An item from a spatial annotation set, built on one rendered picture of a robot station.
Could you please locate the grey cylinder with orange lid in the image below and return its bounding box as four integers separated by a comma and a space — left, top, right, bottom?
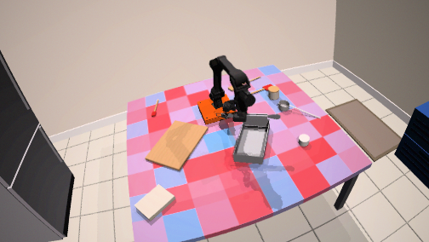
268, 85, 279, 100

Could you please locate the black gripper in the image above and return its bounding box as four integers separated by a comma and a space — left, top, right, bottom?
233, 98, 248, 122

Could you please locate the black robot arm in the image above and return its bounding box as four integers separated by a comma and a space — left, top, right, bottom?
209, 55, 256, 112

